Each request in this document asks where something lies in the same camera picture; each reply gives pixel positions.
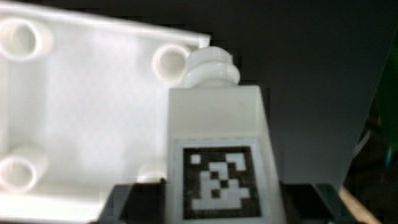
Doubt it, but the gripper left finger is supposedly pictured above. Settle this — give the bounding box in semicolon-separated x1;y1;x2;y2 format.
86;179;166;224

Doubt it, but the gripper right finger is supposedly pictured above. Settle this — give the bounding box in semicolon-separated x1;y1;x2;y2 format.
280;183;356;224

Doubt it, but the white leg with tag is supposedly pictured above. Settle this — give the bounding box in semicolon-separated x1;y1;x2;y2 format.
165;47;287;224

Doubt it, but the white square tabletop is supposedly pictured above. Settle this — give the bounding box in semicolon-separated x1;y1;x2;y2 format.
0;0;209;224

